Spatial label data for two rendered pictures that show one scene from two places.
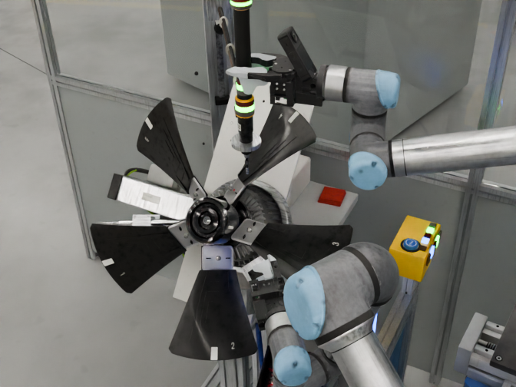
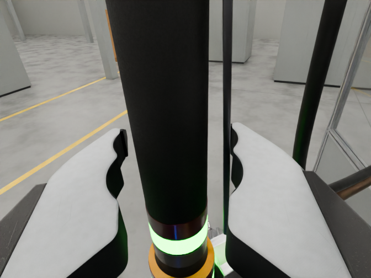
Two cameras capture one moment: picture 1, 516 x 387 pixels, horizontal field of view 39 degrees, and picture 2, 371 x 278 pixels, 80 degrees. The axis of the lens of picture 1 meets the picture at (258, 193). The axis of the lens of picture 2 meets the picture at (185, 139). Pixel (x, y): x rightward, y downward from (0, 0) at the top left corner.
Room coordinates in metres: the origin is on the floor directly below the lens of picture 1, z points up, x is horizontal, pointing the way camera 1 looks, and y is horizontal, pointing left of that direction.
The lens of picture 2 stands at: (1.40, -0.06, 1.72)
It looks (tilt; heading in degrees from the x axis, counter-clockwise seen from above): 32 degrees down; 72
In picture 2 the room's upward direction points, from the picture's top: 3 degrees counter-clockwise
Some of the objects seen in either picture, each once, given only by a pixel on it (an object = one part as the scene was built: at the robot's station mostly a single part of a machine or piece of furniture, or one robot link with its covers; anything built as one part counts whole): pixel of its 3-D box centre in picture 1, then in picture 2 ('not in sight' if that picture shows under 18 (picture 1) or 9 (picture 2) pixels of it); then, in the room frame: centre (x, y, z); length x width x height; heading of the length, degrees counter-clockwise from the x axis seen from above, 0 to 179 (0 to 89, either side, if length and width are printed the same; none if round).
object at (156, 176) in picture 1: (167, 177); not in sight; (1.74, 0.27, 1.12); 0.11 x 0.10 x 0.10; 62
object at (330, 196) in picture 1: (332, 195); not in sight; (1.96, -0.25, 0.87); 0.08 x 0.08 x 0.02; 69
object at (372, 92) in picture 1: (372, 89); not in sight; (1.34, -0.24, 1.63); 0.11 x 0.08 x 0.09; 72
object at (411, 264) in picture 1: (413, 249); not in sight; (1.51, -0.43, 1.02); 0.16 x 0.10 x 0.11; 152
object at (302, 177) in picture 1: (279, 176); not in sight; (2.02, -0.08, 0.92); 0.17 x 0.16 x 0.11; 152
